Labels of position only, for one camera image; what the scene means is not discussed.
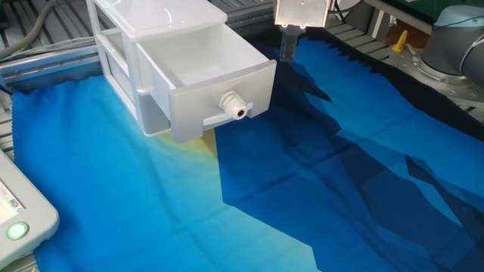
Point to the grey Schunk gripper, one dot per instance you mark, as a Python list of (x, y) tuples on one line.
[(300, 13)]

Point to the white plastic drawer with knob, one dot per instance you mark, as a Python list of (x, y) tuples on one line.
[(196, 102)]

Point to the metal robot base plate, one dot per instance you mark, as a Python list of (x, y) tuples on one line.
[(435, 81)]

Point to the white plastic drawer cabinet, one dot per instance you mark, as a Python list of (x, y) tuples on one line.
[(159, 15)]

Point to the yellow plastic wedge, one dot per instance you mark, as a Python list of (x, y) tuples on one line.
[(400, 43)]

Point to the grey frame beam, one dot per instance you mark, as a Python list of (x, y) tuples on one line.
[(401, 15)]

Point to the grey teach pendant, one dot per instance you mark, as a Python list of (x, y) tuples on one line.
[(30, 211)]

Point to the blue mountain print cloth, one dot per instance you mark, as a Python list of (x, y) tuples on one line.
[(113, 189)]

